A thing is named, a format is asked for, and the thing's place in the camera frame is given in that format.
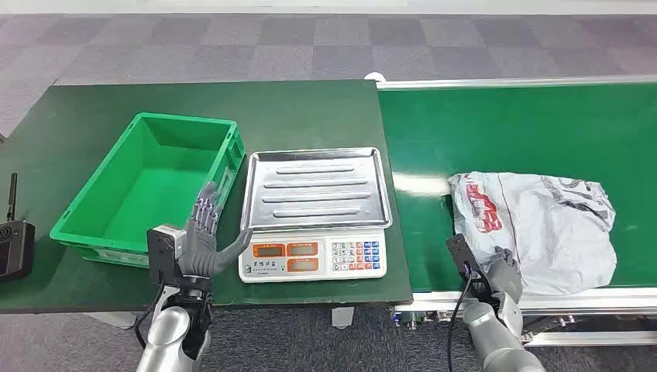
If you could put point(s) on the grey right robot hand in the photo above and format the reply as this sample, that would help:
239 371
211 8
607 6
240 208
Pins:
505 280

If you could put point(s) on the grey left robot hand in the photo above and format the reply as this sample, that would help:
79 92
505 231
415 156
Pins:
200 251

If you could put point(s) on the grey plastic mailer package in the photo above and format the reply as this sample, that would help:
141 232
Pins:
549 231

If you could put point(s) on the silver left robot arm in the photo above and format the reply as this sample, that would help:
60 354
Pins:
172 334

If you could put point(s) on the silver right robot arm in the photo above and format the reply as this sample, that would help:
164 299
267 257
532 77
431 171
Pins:
495 341

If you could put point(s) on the green conveyor belt machine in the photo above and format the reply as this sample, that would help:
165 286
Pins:
513 128

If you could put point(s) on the green plastic crate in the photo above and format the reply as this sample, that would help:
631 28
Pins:
149 179

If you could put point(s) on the white table foot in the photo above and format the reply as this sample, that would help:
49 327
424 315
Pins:
342 317
113 319

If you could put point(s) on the white electronic scale steel tray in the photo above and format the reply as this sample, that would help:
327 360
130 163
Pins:
315 192

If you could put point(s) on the black radio device with antenna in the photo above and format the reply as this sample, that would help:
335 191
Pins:
15 246

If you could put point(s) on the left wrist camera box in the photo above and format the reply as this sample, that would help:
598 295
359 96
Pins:
163 251

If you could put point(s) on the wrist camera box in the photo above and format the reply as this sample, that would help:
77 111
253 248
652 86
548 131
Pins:
163 251
462 254

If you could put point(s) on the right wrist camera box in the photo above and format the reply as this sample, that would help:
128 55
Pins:
462 254

